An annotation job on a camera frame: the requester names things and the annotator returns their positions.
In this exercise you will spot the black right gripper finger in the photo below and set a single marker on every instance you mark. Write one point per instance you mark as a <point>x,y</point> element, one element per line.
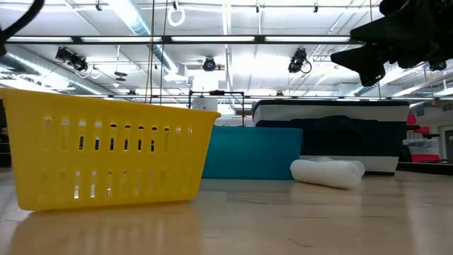
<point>396,28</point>
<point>368,63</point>

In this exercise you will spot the white tube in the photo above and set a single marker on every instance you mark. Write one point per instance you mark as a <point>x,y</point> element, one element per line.
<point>325,173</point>

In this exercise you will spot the large dark blue bin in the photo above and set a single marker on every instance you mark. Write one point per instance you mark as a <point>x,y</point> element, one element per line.
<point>336,138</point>

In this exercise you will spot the small teal plastic bin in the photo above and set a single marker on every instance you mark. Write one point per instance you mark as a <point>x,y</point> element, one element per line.
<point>251,152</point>

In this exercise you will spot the yellow slotted plastic basket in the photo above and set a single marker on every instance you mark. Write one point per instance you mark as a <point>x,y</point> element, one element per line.
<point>106,156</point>

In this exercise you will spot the black ceiling spotlight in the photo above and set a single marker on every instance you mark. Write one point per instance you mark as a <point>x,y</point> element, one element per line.
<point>297,60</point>
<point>72,60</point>

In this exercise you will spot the red stacked chairs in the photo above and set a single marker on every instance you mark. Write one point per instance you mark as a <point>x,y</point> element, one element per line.
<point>423,157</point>

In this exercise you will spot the black ceiling camera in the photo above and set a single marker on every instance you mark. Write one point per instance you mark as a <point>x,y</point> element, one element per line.
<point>209,64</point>

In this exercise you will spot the black aluminium rig frame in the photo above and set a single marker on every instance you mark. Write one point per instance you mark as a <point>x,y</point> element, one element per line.
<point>166,39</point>

